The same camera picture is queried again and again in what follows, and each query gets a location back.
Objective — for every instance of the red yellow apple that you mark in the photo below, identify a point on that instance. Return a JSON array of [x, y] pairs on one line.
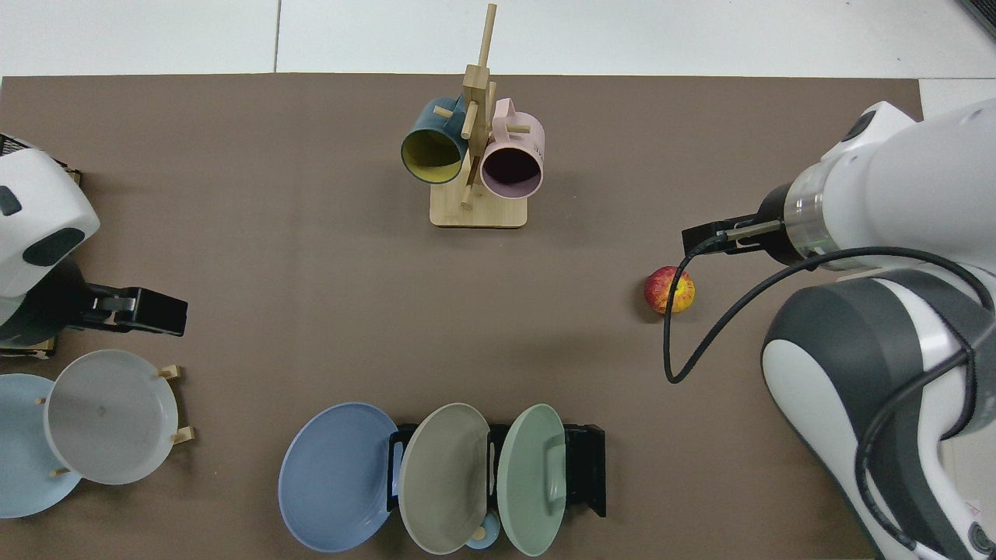
[[669, 290]]

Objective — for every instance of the wooden plate rack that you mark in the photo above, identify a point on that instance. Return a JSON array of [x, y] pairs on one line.
[[177, 372]]

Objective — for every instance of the grey plate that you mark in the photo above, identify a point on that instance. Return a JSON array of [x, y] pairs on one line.
[[109, 416]]

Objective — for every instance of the light blue plate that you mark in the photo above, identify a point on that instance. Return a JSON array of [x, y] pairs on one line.
[[23, 451]]

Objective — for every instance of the black dish rack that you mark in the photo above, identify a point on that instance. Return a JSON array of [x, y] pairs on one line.
[[583, 467]]

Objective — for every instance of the pale green plate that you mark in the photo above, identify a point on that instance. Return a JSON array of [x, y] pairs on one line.
[[529, 482]]

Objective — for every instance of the beige plate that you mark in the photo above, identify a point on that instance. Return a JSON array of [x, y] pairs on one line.
[[443, 478]]

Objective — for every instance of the brown table cloth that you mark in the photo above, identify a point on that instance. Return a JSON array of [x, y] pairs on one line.
[[311, 272]]

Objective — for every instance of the pink cup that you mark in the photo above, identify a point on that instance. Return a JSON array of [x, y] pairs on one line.
[[517, 136]]

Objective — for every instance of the wooden cup stand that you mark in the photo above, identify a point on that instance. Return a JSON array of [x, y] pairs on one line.
[[478, 210]]

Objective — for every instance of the teal cup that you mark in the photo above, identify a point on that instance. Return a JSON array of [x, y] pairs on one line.
[[432, 152]]

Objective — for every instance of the dark grey flat object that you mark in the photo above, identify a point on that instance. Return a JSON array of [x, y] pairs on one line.
[[982, 14]]

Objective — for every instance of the small blue round thing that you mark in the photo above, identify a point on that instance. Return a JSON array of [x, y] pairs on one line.
[[489, 540]]

